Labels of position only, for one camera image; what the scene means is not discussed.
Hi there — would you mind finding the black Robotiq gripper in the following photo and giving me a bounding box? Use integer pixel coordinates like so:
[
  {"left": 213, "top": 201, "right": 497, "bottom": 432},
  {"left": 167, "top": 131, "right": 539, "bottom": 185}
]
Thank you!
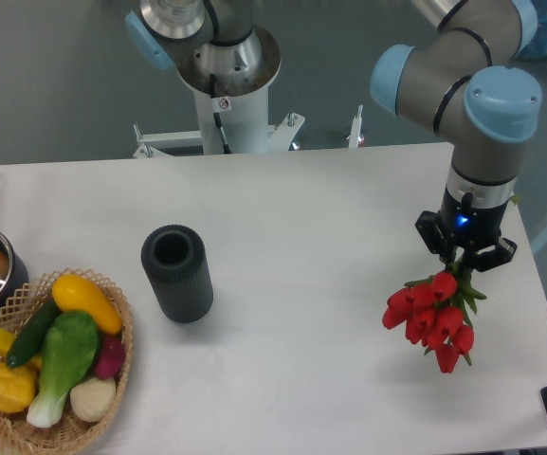
[{"left": 415, "top": 190, "right": 517, "bottom": 271}]

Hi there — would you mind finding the red tulip bouquet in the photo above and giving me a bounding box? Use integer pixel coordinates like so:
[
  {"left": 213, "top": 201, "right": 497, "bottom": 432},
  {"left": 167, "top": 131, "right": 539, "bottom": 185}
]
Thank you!
[{"left": 381, "top": 193, "right": 521, "bottom": 374}]

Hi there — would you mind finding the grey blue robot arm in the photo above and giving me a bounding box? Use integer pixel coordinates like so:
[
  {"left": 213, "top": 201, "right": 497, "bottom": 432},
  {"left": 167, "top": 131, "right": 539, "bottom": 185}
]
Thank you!
[{"left": 124, "top": 1, "right": 542, "bottom": 272}]

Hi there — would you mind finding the dark grey ribbed vase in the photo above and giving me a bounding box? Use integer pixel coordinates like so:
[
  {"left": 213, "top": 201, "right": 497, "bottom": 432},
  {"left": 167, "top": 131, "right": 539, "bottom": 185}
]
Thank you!
[{"left": 140, "top": 225, "right": 213, "bottom": 323}]

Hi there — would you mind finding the purple red radish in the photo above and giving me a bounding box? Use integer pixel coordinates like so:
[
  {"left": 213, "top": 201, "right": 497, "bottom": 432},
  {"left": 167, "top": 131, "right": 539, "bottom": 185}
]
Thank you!
[{"left": 93, "top": 336, "right": 125, "bottom": 379}]

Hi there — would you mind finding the yellow squash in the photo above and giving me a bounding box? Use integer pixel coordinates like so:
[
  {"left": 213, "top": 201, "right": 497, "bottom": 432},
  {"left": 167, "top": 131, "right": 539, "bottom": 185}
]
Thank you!
[{"left": 51, "top": 274, "right": 123, "bottom": 335}]

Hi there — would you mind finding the white garlic bulb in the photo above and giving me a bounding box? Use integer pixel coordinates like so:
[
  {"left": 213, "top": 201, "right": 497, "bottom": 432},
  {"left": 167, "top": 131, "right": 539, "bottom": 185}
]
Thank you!
[{"left": 70, "top": 377, "right": 117, "bottom": 423}]

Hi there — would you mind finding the green bok choy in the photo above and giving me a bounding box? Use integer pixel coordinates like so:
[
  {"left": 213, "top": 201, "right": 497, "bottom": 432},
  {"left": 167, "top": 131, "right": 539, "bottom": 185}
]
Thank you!
[{"left": 27, "top": 311, "right": 100, "bottom": 428}]

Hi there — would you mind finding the green cucumber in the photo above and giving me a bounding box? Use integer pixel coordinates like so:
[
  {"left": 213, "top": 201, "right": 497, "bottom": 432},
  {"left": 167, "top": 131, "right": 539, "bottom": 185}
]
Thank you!
[{"left": 6, "top": 299, "right": 62, "bottom": 369}]

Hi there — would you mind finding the small yellow gourd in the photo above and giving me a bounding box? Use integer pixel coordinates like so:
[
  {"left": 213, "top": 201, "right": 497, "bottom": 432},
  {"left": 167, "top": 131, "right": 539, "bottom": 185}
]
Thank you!
[{"left": 0, "top": 328, "right": 42, "bottom": 371}]

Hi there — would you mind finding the yellow bell pepper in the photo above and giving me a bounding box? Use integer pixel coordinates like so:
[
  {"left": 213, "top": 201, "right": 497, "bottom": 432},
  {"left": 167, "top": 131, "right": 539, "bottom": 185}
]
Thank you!
[{"left": 0, "top": 362, "right": 37, "bottom": 413}]

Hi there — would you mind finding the woven wicker basket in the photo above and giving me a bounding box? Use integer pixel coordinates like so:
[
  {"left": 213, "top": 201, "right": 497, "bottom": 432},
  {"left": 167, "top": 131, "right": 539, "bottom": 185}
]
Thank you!
[{"left": 0, "top": 268, "right": 133, "bottom": 454}]

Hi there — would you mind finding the white levelling foot post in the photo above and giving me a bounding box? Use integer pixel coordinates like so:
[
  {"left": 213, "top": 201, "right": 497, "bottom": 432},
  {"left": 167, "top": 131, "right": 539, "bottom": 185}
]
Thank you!
[{"left": 347, "top": 104, "right": 365, "bottom": 148}]

